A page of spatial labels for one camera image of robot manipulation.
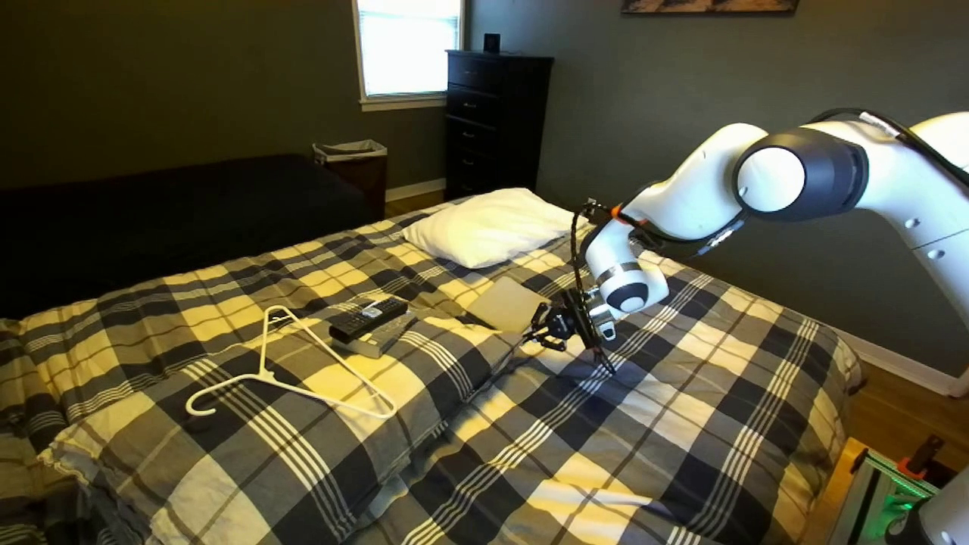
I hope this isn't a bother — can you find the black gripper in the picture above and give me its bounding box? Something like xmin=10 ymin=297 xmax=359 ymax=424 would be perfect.
xmin=556 ymin=286 xmax=622 ymax=378

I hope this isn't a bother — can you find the plaid bed comforter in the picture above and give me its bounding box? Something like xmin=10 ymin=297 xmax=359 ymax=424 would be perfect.
xmin=0 ymin=193 xmax=868 ymax=545

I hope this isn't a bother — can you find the white pillow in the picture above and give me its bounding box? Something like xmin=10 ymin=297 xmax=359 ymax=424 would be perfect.
xmin=403 ymin=185 xmax=578 ymax=273

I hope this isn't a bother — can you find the folded grey cloth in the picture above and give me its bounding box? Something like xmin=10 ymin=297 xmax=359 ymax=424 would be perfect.
xmin=467 ymin=275 xmax=554 ymax=336

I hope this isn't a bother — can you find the black flat remote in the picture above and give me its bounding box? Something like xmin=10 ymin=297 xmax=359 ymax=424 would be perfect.
xmin=326 ymin=294 xmax=412 ymax=348

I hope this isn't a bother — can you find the black dresser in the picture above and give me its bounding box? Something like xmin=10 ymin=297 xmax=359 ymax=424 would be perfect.
xmin=443 ymin=45 xmax=556 ymax=202

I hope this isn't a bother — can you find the dark lined hamper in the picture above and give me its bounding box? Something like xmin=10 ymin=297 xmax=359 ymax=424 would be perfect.
xmin=310 ymin=137 xmax=392 ymax=221

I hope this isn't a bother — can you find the white clothes hanger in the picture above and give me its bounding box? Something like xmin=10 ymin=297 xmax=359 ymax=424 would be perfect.
xmin=181 ymin=303 xmax=401 ymax=424

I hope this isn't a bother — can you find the bright window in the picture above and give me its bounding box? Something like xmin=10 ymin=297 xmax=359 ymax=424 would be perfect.
xmin=347 ymin=0 xmax=469 ymax=115

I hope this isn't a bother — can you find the dark daybed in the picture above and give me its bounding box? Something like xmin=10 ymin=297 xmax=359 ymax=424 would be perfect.
xmin=0 ymin=150 xmax=386 ymax=322

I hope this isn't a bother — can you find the green and wooden frame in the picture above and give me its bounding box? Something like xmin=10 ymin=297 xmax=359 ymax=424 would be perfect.
xmin=801 ymin=432 xmax=969 ymax=545

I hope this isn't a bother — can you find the framed wall picture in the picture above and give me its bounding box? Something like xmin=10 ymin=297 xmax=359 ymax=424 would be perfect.
xmin=617 ymin=0 xmax=801 ymax=17

